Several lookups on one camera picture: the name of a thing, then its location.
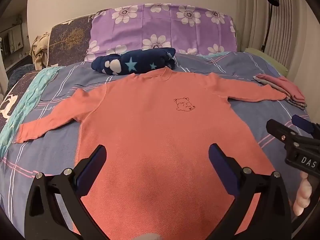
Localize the purple floral pillow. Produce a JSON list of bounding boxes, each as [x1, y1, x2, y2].
[[84, 3, 237, 62]]

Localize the pink folded clothes stack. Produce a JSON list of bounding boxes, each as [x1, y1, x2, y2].
[[253, 74, 307, 110]]

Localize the navy star fleece garment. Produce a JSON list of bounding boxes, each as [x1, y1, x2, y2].
[[91, 48, 176, 75]]

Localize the green blanket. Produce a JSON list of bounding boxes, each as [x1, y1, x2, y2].
[[245, 48, 289, 77]]

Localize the teal star blanket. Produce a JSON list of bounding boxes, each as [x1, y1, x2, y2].
[[1, 66, 63, 159]]

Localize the coral long-sleeve sweater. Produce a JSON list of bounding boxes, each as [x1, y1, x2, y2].
[[16, 68, 285, 239]]

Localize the right hand white glove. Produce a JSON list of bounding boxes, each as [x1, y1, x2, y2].
[[293, 171, 312, 216]]

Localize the black floor lamp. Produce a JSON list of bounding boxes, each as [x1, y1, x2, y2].
[[261, 0, 280, 53]]

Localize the beige cloth bundle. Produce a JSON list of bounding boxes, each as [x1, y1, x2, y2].
[[29, 32, 50, 70]]

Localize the dark cat-print blanket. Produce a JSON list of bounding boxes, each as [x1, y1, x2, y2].
[[1, 64, 39, 130]]

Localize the dark tree-print pillow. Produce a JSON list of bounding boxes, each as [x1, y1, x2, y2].
[[47, 10, 106, 67]]

